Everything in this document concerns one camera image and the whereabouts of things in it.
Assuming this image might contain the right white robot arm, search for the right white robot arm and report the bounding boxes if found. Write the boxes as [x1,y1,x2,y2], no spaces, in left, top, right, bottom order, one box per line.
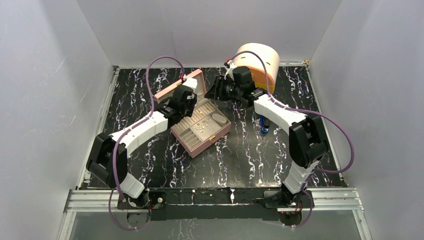
[204,66,330,207]

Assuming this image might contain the blue stapler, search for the blue stapler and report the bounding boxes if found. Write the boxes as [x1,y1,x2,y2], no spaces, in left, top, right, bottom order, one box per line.
[260,115,270,134]

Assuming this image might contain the round three-drawer organizer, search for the round three-drawer organizer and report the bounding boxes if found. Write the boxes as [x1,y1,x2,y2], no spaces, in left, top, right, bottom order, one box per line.
[235,43,281,95]

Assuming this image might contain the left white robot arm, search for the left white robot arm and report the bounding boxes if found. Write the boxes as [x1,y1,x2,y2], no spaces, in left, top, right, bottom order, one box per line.
[86,77,198,208]

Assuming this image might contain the pink jewelry box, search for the pink jewelry box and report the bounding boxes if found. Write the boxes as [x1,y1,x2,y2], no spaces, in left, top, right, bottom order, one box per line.
[170,69,232,158]

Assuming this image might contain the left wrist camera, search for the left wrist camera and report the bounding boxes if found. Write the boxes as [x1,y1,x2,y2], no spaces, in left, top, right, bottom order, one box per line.
[182,77,198,92]

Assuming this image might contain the white oval pad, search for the white oval pad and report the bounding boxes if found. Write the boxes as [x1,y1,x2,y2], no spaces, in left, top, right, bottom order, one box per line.
[212,113,228,126]

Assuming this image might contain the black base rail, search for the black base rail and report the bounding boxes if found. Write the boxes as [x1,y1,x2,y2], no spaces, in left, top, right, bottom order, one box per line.
[148,187,315,225]

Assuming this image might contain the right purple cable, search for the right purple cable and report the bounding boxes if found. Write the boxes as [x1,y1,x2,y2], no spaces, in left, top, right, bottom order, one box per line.
[226,50,356,228]

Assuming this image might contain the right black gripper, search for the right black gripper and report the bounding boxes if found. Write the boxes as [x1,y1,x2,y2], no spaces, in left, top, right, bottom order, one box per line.
[203,75,243,102]

